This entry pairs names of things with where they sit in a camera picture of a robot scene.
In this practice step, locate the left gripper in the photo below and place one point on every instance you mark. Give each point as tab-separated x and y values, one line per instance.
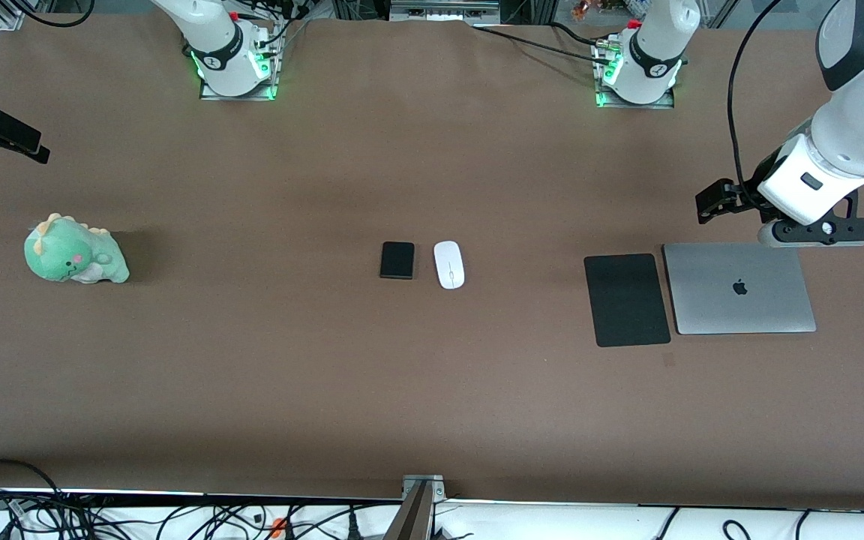
748	191

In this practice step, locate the white computer mouse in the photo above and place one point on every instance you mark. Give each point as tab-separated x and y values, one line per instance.
448	264

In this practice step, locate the black phone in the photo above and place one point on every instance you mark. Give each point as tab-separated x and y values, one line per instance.
397	259

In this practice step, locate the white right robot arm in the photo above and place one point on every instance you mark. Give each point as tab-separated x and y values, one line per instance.
199	22

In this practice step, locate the black mouse pad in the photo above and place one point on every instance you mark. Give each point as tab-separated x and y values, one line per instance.
627	300

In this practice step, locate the silver laptop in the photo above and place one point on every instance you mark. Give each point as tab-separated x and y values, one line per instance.
739	289

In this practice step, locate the small colourful toy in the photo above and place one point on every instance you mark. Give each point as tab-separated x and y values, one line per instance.
586	9

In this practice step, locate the green dinosaur plush toy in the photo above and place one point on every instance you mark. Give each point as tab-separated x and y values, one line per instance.
72	255

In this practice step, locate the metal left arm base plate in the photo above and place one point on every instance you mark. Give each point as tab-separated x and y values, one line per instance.
661	106

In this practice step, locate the aluminium frame rail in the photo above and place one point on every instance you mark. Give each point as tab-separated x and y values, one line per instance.
443	9

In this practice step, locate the aluminium profile post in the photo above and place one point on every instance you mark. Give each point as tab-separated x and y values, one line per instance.
415	510

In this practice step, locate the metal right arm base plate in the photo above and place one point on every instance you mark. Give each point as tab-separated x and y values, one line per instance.
211	95

